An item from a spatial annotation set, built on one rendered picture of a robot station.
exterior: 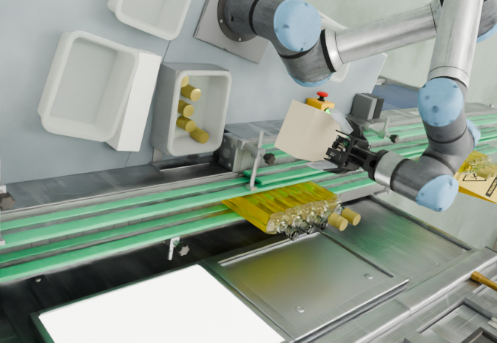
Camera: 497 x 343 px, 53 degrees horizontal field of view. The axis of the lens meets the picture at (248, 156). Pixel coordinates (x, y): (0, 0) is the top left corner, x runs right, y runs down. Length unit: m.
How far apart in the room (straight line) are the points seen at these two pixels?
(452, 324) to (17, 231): 1.07
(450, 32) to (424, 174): 0.28
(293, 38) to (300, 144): 0.26
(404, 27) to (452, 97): 0.40
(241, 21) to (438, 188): 0.66
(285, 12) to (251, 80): 0.35
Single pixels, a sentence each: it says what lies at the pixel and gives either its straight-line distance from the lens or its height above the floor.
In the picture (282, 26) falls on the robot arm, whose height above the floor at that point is 0.97.
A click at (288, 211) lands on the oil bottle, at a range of 1.30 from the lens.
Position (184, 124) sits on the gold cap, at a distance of 1.31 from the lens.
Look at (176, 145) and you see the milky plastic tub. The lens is 1.32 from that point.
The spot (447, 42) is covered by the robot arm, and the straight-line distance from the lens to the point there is 1.04.
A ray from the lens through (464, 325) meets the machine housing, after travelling 1.47.
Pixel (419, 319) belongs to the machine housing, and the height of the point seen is 1.42.
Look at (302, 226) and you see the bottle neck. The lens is 1.29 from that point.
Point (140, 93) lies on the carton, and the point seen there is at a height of 0.81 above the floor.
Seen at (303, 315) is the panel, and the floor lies 1.27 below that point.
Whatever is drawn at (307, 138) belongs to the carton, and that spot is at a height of 1.13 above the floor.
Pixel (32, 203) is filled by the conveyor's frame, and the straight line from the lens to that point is 1.13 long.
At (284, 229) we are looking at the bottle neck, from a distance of 1.25.
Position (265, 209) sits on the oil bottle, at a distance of 1.28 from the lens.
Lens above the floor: 1.80
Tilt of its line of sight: 41 degrees down
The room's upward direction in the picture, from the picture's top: 119 degrees clockwise
